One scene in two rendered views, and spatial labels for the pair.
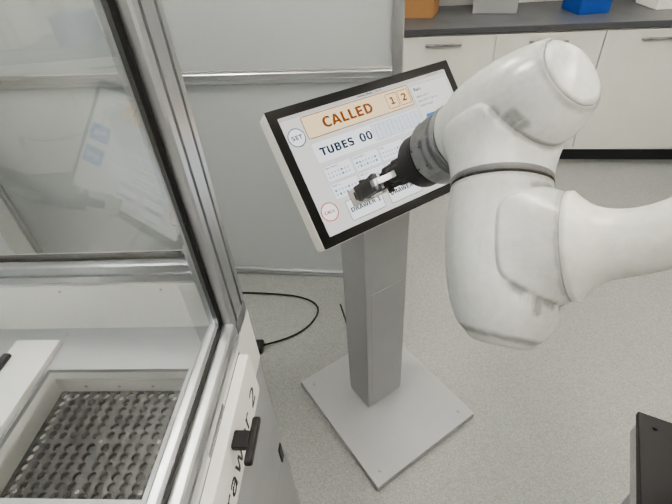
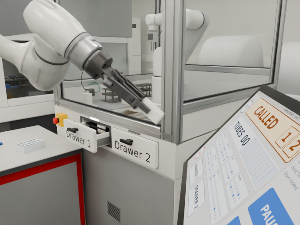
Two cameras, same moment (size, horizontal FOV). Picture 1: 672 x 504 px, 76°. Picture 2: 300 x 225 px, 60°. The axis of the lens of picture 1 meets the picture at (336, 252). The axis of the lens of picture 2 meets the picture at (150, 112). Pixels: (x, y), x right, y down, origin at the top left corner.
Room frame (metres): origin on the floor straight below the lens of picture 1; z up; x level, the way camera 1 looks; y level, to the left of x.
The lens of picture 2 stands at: (1.09, -0.58, 1.28)
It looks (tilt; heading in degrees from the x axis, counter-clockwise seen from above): 13 degrees down; 131
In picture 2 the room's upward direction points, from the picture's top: straight up
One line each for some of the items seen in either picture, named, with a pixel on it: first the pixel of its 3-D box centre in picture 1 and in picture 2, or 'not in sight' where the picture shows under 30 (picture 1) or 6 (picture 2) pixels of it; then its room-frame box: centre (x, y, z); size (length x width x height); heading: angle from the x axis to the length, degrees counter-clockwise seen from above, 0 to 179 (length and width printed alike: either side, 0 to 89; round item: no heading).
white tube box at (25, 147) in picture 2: not in sight; (29, 145); (-0.28, 0.01, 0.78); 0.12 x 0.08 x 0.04; 100
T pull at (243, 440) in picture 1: (244, 440); (127, 141); (0.33, 0.16, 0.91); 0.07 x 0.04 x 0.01; 175
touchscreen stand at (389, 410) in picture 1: (384, 310); not in sight; (0.94, -0.14, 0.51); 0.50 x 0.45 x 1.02; 31
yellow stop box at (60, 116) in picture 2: not in sight; (61, 119); (-0.31, 0.23, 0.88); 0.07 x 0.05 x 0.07; 175
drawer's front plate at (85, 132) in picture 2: not in sight; (79, 134); (0.02, 0.13, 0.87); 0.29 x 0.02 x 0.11; 175
